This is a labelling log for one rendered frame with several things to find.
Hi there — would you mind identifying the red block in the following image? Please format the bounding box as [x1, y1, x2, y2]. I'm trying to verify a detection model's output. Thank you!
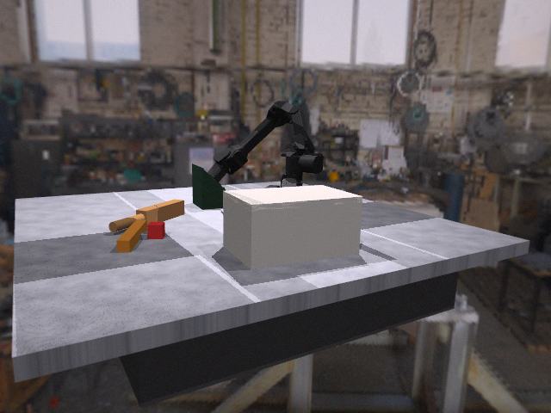
[147, 222, 165, 239]

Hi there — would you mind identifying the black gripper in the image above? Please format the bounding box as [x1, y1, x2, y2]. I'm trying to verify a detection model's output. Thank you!
[266, 171, 302, 188]

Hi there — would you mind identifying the orange block with cylindrical handle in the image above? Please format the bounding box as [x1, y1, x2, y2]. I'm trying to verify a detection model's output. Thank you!
[108, 199, 185, 232]

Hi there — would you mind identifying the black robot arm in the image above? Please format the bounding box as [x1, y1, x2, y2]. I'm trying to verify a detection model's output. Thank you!
[208, 101, 324, 188]

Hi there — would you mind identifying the orange bar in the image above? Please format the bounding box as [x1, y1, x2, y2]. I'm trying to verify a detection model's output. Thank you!
[116, 219, 147, 253]

